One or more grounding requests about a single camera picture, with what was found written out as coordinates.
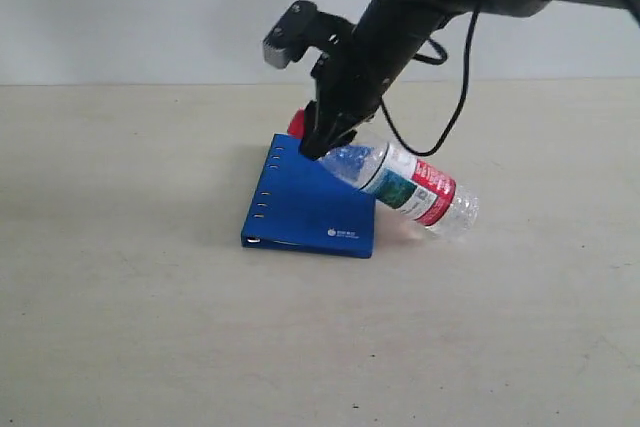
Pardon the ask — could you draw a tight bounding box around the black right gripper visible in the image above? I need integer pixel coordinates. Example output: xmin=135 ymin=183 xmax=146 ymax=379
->
xmin=299 ymin=26 xmax=400 ymax=160

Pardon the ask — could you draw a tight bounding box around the clear plastic bottle red label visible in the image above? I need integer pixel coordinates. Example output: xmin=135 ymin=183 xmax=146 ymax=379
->
xmin=318 ymin=128 xmax=479 ymax=238

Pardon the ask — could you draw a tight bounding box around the blue ring binder notebook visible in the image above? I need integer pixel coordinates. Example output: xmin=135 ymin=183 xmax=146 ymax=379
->
xmin=241 ymin=133 xmax=375 ymax=259

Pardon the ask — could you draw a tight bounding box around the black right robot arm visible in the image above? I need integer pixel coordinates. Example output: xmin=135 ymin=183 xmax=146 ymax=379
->
xmin=295 ymin=0 xmax=639 ymax=160

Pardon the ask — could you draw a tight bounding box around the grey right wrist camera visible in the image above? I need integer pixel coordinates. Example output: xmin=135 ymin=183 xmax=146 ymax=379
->
xmin=262 ymin=0 xmax=318 ymax=70

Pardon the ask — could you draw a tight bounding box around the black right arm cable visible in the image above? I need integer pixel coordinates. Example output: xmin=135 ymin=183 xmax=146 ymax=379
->
xmin=378 ymin=0 xmax=544 ymax=158

